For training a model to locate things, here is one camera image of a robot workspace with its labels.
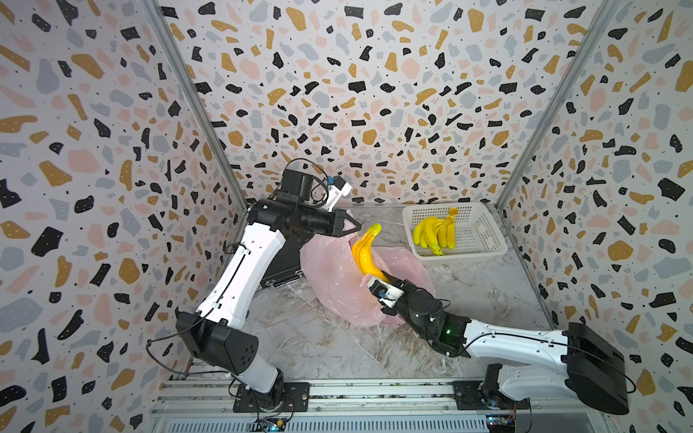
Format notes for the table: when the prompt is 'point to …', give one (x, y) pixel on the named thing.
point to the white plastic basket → (477, 234)
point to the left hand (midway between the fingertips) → (362, 227)
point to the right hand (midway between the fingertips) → (385, 275)
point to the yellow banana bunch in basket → (436, 233)
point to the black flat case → (284, 266)
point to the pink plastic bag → (331, 271)
